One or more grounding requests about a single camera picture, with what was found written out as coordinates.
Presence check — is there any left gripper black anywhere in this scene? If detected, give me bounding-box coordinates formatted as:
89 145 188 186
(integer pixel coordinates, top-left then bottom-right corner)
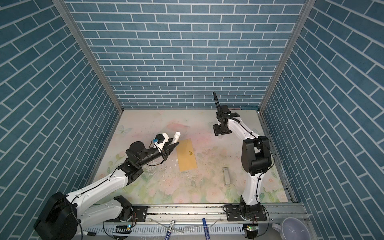
136 138 179 169

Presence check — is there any white glue stick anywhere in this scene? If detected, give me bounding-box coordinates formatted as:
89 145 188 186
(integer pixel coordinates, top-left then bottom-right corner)
172 132 181 144

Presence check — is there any brown kraft envelope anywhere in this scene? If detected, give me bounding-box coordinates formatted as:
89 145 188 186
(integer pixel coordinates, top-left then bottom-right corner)
176 139 198 172

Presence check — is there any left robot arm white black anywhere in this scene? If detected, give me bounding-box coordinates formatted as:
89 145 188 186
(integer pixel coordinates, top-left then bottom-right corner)
34 141 178 240

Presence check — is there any blue white marker pen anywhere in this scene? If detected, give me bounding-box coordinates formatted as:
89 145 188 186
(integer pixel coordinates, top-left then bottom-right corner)
164 221 175 240

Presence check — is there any left circuit board green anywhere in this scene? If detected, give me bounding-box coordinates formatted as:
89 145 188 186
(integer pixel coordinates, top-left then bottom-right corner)
112 226 132 240

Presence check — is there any circuit board green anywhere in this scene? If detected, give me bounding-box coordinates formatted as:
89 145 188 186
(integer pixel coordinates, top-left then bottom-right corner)
243 224 260 240
112 226 132 240

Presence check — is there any right circuit board green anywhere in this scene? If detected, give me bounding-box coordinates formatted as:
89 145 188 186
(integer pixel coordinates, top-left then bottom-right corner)
243 224 260 240

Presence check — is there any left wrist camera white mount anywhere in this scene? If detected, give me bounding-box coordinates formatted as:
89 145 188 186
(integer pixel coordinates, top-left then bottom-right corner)
152 133 169 151

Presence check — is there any black corrugated cable conduit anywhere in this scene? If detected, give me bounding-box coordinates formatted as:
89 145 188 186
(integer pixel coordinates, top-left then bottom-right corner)
212 91 223 115

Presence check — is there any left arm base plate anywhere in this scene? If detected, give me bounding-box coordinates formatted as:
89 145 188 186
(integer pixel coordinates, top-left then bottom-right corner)
118 206 148 223

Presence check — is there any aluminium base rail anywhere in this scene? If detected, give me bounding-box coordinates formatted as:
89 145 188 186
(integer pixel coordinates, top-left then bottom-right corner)
73 203 316 240

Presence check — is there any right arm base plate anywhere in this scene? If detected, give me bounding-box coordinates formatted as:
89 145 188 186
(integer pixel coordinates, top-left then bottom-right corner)
223 203 268 222

